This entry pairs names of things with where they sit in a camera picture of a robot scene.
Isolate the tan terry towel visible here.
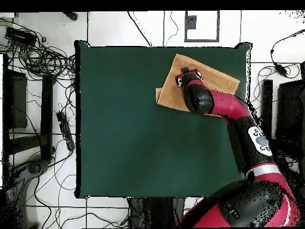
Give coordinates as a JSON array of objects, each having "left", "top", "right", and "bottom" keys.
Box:
[{"left": 155, "top": 53, "right": 241, "bottom": 118}]

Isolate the dark flat panel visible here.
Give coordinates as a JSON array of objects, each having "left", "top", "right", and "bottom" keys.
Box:
[
  {"left": 276, "top": 79, "right": 305, "bottom": 144},
  {"left": 8, "top": 70, "right": 29, "bottom": 129}
]

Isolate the dark grey square plate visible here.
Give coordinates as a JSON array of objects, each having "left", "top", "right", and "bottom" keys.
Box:
[{"left": 185, "top": 15, "right": 198, "bottom": 30}]

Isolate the dark green table cloth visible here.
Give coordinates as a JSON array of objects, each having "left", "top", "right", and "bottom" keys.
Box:
[{"left": 74, "top": 39, "right": 253, "bottom": 200}]

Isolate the black power strip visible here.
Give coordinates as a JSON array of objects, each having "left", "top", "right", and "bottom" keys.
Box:
[{"left": 56, "top": 111, "right": 76, "bottom": 152}]

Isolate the black electronics box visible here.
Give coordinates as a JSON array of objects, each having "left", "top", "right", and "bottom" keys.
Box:
[{"left": 5, "top": 26, "right": 38, "bottom": 47}]

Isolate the dark stand foot with knob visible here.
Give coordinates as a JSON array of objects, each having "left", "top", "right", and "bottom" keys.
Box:
[{"left": 5, "top": 158, "right": 51, "bottom": 228}]

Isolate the grey square floor frame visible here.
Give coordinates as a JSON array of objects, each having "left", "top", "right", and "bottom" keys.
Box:
[{"left": 183, "top": 10, "right": 220, "bottom": 43}]

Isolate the black power adapter with cable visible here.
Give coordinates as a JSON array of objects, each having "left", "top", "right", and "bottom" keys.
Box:
[{"left": 269, "top": 29, "right": 305, "bottom": 78}]

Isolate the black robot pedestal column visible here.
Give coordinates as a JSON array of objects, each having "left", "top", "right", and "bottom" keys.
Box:
[{"left": 127, "top": 197, "right": 186, "bottom": 228}]

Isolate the black cable tangle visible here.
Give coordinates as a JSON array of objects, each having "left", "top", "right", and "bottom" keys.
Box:
[{"left": 0, "top": 18, "right": 77, "bottom": 82}]

